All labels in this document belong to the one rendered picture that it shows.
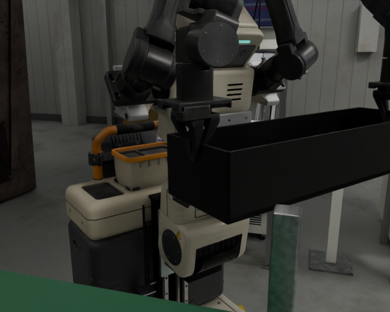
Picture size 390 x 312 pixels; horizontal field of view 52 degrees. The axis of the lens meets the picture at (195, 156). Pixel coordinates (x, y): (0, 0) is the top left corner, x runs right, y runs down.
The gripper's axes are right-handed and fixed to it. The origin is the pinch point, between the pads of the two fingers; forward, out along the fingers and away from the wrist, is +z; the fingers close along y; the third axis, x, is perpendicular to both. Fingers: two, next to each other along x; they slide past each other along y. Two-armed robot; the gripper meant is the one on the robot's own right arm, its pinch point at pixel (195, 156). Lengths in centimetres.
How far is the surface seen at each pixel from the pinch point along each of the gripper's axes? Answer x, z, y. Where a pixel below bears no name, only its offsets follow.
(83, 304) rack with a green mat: -6.0, 15.3, -21.7
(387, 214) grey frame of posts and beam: 76, 87, 206
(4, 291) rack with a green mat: 2.8, 15.2, -29.6
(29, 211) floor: 269, 107, 25
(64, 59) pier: 607, -5, 167
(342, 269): 72, 108, 154
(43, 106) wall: 681, 78, 144
